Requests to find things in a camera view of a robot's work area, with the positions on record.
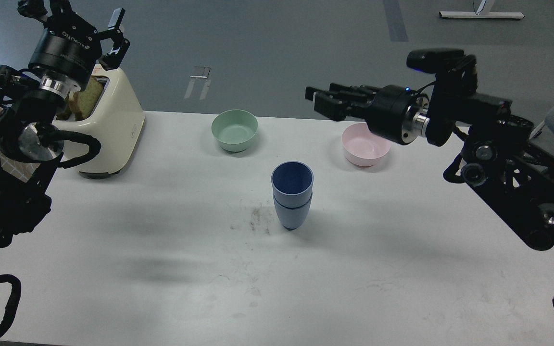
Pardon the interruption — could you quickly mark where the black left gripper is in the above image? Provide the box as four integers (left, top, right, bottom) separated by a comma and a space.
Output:
17, 0, 130, 91

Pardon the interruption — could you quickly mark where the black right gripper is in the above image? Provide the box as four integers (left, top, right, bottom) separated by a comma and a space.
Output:
306, 83, 424, 145

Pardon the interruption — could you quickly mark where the blue cup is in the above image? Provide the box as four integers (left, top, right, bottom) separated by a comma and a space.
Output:
271, 161, 314, 208
273, 194, 314, 230

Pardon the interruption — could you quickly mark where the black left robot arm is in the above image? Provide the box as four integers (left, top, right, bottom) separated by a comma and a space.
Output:
0, 0, 130, 338

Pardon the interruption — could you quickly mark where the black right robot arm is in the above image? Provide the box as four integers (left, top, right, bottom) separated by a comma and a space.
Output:
305, 48, 554, 250

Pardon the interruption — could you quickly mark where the pink bowl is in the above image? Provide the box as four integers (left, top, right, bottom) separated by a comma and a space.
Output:
341, 123, 391, 167

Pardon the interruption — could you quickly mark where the toast slice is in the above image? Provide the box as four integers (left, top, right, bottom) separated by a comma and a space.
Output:
55, 76, 104, 121

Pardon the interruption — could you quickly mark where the cream toaster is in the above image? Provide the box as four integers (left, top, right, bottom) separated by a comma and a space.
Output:
53, 64, 145, 179

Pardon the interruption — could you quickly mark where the green bowl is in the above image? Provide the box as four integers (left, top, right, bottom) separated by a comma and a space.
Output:
211, 110, 259, 153

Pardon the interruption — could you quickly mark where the white table leg base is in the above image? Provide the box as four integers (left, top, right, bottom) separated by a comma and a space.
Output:
438, 0, 525, 20

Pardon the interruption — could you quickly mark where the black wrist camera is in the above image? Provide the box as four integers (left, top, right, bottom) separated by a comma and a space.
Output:
406, 48, 465, 74

